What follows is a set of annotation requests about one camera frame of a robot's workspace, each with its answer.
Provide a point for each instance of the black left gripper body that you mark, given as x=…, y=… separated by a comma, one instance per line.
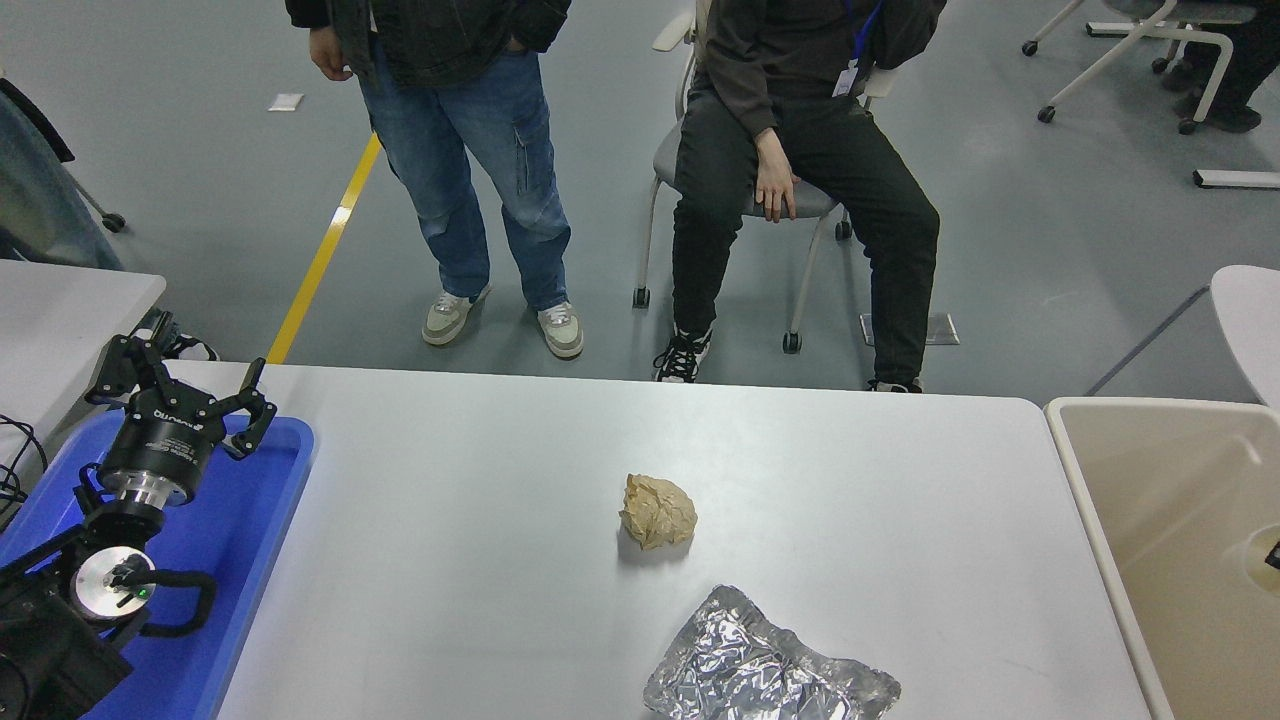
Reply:
x=165, y=435

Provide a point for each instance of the tan paper ball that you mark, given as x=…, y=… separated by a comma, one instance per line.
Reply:
x=655, y=512

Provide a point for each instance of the foil tray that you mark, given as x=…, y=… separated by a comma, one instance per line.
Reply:
x=760, y=670

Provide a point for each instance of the white paper cup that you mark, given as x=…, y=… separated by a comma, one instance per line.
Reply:
x=1258, y=578

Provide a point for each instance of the person's right hand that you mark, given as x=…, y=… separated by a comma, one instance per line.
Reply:
x=773, y=188
x=330, y=55

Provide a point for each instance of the white side table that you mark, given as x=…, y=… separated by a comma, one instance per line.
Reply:
x=60, y=320

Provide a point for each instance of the blue plastic tray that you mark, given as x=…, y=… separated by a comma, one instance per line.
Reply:
x=240, y=520

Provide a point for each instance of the chair leg with black caster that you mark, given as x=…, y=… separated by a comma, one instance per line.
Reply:
x=113, y=222

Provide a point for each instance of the person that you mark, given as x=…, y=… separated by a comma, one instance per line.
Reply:
x=1240, y=70
x=470, y=150
x=730, y=200
x=40, y=200

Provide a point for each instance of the yellow floor tape line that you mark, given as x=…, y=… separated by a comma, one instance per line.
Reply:
x=335, y=225

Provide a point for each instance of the white paper scrap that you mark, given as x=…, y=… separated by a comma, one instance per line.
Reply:
x=285, y=102

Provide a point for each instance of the grey chair with casters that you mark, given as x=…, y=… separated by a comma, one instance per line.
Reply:
x=815, y=205

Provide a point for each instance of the large pale plastic bin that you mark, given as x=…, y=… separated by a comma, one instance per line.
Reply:
x=1150, y=520

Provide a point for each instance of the white round table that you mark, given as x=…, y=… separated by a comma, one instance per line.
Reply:
x=1250, y=330

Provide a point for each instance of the white metal floor bar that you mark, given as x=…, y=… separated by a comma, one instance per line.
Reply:
x=1235, y=178

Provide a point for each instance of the white frame office chair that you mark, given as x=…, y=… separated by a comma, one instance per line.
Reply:
x=1185, y=8

